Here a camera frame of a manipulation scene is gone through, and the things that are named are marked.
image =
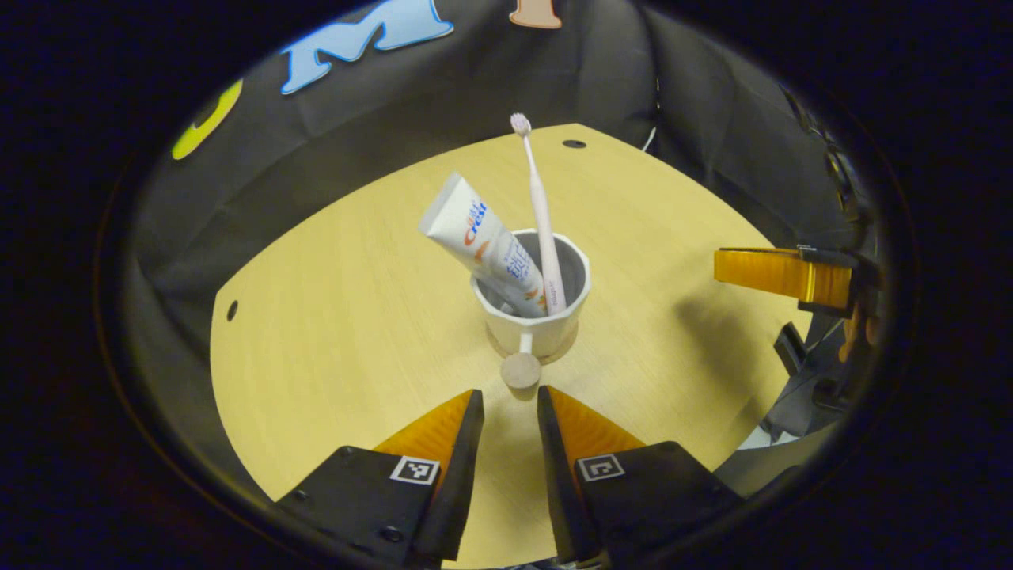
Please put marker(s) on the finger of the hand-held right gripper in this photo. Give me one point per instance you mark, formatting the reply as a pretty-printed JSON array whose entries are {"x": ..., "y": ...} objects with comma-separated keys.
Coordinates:
[{"x": 760, "y": 269}]

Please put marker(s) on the pink toothbrush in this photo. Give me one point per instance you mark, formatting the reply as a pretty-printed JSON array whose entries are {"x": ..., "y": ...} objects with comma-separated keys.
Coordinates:
[{"x": 540, "y": 206}]

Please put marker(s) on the black backdrop cloth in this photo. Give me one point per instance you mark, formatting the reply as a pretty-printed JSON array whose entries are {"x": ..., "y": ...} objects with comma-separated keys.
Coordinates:
[{"x": 396, "y": 103}]

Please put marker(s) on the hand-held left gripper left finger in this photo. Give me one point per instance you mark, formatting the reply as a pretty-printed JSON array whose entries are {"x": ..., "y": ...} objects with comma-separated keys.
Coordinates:
[{"x": 463, "y": 475}]

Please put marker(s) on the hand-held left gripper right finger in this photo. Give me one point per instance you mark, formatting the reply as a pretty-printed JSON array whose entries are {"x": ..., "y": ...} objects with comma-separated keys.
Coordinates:
[{"x": 554, "y": 475}]

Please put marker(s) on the white toothpaste tube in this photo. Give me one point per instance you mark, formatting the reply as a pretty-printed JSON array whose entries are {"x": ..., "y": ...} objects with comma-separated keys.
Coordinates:
[{"x": 483, "y": 237}]

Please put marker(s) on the wooden desktop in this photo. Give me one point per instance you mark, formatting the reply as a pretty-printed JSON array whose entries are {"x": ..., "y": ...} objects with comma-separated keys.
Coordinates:
[{"x": 332, "y": 332}]

